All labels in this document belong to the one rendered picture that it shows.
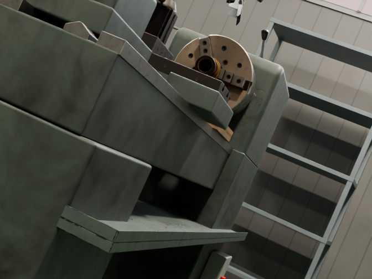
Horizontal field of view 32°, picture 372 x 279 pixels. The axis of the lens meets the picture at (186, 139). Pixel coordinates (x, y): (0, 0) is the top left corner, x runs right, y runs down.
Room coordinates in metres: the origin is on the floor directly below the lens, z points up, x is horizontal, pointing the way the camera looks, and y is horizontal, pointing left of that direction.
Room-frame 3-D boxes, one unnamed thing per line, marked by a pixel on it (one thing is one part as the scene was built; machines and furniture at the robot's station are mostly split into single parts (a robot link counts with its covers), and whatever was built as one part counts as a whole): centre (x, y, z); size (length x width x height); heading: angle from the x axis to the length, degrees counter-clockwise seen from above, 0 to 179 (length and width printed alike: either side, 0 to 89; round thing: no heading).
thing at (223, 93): (1.95, 0.16, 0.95); 0.43 x 0.18 x 0.04; 76
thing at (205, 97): (1.90, 0.19, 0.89); 0.53 x 0.30 x 0.06; 76
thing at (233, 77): (2.45, -0.07, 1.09); 0.12 x 0.11 x 0.05; 76
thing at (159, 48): (1.99, 0.22, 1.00); 0.20 x 0.10 x 0.05; 166
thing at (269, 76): (2.94, -0.07, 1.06); 0.59 x 0.48 x 0.39; 166
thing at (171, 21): (1.97, 0.22, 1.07); 0.07 x 0.07 x 0.10; 76
